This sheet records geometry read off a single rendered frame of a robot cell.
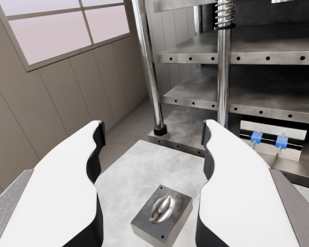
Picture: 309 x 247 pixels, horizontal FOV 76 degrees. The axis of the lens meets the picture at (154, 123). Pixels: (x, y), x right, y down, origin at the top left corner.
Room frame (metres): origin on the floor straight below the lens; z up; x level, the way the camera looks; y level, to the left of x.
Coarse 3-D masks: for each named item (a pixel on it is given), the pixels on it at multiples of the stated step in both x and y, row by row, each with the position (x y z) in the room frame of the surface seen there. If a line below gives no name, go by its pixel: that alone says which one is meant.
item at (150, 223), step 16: (160, 192) 0.56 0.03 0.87; (176, 192) 0.54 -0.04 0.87; (144, 208) 0.50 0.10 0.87; (160, 208) 0.50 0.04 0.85; (176, 208) 0.47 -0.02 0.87; (192, 208) 0.50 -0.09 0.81; (144, 224) 0.43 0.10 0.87; (160, 224) 0.42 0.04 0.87; (176, 224) 0.41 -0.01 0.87; (144, 240) 0.42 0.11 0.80; (160, 240) 0.37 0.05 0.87
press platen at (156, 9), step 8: (160, 0) 1.13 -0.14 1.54; (168, 0) 1.10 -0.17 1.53; (176, 0) 1.08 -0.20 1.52; (184, 0) 1.05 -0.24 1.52; (192, 0) 1.02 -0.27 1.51; (200, 0) 1.00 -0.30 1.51; (208, 0) 0.97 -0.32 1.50; (160, 8) 1.13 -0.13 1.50; (168, 8) 1.11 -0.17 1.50; (176, 8) 1.08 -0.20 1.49
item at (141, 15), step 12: (132, 0) 1.12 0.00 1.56; (144, 0) 1.12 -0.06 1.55; (144, 12) 1.10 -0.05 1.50; (144, 24) 1.10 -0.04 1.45; (144, 36) 1.10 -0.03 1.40; (144, 48) 1.10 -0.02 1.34; (144, 60) 1.11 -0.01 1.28; (156, 84) 1.11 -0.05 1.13; (156, 96) 1.10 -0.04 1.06; (156, 108) 1.10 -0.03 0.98; (156, 120) 1.10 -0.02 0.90; (156, 132) 1.10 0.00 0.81
